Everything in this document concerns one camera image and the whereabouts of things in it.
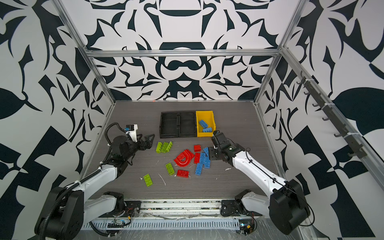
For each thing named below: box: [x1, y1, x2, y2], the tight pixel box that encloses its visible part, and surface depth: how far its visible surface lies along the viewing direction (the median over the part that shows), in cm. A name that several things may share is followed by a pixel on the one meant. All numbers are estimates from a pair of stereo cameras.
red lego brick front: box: [177, 169, 190, 178], surface depth 87 cm
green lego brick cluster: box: [155, 141, 173, 154], surface depth 95 cm
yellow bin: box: [195, 110, 216, 137], surface depth 106 cm
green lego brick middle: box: [165, 162, 175, 176], surface depth 88 cm
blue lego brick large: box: [200, 152, 206, 164], surface depth 93 cm
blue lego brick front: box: [195, 163, 203, 176], surface depth 89 cm
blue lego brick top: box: [199, 120, 209, 128], surface depth 107 cm
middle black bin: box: [178, 111, 197, 138], surface depth 109 cm
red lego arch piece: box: [173, 149, 195, 167], surface depth 91 cm
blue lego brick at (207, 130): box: [202, 127, 212, 133], surface depth 102 cm
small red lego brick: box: [193, 144, 202, 152], surface depth 96 cm
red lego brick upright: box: [194, 152, 201, 164], surface depth 91 cm
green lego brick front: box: [143, 173, 154, 187], surface depth 85 cm
